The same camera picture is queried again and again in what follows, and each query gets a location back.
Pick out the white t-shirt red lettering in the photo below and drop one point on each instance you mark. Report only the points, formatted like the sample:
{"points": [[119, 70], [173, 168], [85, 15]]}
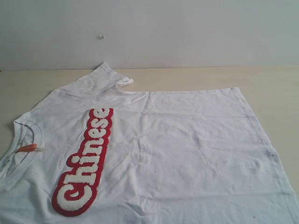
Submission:
{"points": [[116, 157]]}

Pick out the orange size tag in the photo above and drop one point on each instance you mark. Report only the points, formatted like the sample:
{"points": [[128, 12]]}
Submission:
{"points": [[30, 148]]}

